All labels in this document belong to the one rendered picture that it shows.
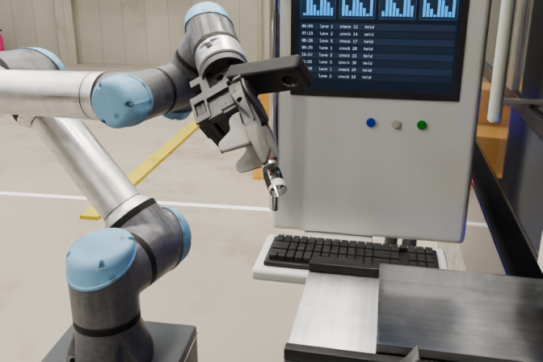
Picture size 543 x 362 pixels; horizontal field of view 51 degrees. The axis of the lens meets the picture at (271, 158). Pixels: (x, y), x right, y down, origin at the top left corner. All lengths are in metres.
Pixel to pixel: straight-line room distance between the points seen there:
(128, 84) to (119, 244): 0.30
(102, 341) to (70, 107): 0.40
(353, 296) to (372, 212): 0.43
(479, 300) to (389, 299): 0.16
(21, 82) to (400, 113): 0.84
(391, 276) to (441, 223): 0.38
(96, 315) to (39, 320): 1.79
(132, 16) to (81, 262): 9.15
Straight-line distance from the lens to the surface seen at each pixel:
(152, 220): 1.09
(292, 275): 1.32
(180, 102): 0.91
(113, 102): 0.83
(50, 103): 0.95
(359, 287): 1.13
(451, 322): 1.06
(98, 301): 1.00
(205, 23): 0.90
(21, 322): 2.82
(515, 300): 1.17
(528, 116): 1.19
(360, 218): 1.49
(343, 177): 1.45
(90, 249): 1.01
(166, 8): 9.83
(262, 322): 2.60
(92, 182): 1.12
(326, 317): 1.04
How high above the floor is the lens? 1.45
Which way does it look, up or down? 18 degrees down
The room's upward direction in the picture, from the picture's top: straight up
